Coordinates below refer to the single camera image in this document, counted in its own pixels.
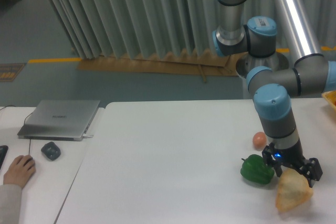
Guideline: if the black keyboard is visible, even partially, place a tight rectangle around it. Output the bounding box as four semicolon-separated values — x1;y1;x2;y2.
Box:
0;145;8;169

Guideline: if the person's hand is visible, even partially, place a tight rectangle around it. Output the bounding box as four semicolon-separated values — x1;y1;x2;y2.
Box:
3;155;36;189

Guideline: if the brown egg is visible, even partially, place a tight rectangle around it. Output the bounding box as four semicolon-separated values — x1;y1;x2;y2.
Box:
253;132;267;148

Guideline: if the grey sleeved forearm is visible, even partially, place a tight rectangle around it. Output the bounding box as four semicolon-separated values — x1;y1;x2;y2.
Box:
1;184;22;223

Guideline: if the silver closed laptop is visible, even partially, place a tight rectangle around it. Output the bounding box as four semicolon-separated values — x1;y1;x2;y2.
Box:
17;100;100;141

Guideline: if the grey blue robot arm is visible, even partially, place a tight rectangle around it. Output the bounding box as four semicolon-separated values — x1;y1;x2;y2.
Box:
213;0;335;186

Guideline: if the black computer mouse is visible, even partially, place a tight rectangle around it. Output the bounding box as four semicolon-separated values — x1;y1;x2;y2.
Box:
23;157;35;172

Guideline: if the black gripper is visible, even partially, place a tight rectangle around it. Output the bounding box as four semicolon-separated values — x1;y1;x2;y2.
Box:
262;141;323;188

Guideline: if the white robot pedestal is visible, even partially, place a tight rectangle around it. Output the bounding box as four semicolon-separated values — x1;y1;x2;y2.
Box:
236;52;289;99

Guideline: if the black small controller device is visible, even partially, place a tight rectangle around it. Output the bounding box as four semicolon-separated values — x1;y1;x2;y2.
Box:
41;142;61;161

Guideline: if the brown cardboard sheet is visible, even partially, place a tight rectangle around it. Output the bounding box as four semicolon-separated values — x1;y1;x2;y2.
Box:
77;49;243;79

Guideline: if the pale green pleated curtain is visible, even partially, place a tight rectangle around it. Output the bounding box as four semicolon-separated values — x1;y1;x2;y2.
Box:
33;0;336;60

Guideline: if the black mouse cable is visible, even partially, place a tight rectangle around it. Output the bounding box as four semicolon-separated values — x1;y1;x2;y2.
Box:
0;104;34;156

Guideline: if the yellow wicker basket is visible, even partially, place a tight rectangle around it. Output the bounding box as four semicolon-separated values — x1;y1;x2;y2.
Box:
322;90;336;110

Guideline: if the toasted bread slice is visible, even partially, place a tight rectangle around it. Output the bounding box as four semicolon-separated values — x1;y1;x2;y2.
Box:
276;168;313;212

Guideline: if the green bell pepper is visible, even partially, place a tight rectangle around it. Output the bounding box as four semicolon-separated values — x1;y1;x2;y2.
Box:
240;154;275;185

